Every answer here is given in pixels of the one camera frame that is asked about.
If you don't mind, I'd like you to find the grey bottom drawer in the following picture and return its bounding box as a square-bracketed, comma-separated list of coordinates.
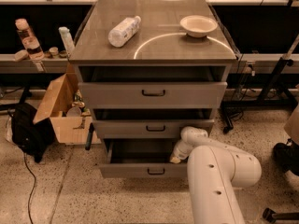
[100, 139, 187, 178]

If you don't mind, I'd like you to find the grey drawer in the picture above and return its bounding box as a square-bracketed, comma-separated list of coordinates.
[100, 139, 187, 178]
[93, 119, 214, 139]
[78, 82, 227, 109]

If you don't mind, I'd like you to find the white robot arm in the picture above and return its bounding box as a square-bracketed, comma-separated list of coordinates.
[170, 126, 262, 224]

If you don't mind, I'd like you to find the grey middle drawer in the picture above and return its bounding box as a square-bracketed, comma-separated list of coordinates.
[93, 119, 214, 139]

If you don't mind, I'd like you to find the grey three-drawer cabinet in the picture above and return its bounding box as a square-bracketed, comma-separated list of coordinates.
[68, 0, 237, 170]

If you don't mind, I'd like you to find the grey top drawer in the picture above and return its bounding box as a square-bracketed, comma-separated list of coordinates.
[78, 82, 227, 109]

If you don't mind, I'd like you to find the open cardboard box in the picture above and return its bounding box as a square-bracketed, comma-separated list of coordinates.
[33, 63, 93, 145]

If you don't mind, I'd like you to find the black chair caster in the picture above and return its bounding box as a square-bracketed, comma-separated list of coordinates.
[263, 208, 299, 224]

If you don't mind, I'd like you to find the white cup in box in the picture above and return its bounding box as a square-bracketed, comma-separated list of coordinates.
[66, 107, 81, 117]

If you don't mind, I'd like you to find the black tripod stand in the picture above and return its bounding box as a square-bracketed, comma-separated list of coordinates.
[255, 35, 299, 108]

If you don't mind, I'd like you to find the white paper bowl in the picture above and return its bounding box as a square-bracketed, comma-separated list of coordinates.
[180, 15, 218, 38]

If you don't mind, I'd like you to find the clear plastic bottle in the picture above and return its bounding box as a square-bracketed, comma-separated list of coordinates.
[108, 16, 141, 48]

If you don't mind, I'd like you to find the black backpack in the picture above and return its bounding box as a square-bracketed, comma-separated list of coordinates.
[8, 103, 55, 163]

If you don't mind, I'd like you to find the small round container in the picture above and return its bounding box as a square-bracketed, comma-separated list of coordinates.
[49, 47, 59, 58]

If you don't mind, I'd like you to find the white green spray can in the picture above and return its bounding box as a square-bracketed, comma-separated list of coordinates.
[59, 27, 75, 57]

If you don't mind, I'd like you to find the tall bottle with label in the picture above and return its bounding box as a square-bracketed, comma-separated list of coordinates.
[15, 19, 44, 61]

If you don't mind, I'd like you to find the black floor cable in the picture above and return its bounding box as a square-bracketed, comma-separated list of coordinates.
[22, 152, 37, 224]

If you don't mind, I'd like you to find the grey metal shelf rail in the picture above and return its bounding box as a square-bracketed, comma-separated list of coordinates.
[0, 54, 67, 74]

